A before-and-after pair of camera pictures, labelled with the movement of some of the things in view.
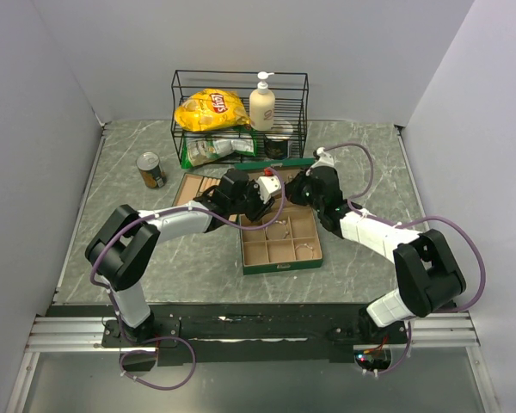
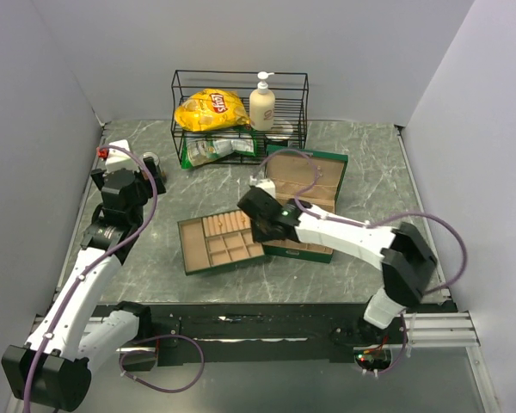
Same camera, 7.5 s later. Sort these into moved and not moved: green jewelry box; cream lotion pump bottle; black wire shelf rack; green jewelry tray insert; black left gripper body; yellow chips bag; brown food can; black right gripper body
Moved: green jewelry box; green jewelry tray insert; black left gripper body; black right gripper body
Not moved: cream lotion pump bottle; brown food can; yellow chips bag; black wire shelf rack
